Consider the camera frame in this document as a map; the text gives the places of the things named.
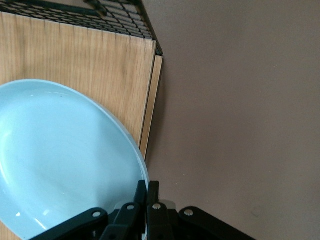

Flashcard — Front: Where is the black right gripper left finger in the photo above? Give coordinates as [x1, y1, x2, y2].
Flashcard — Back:
[29, 179, 149, 240]

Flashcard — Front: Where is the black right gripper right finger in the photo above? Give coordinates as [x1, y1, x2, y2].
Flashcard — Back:
[146, 180, 257, 240]

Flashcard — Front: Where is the light blue round plate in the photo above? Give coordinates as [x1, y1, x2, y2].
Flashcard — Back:
[0, 79, 151, 240]

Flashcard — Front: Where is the brown table cover sheet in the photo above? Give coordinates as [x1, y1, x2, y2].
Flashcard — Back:
[138, 0, 320, 240]

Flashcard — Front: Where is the black wire rack wooden top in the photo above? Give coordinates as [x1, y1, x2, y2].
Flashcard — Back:
[0, 0, 165, 240]

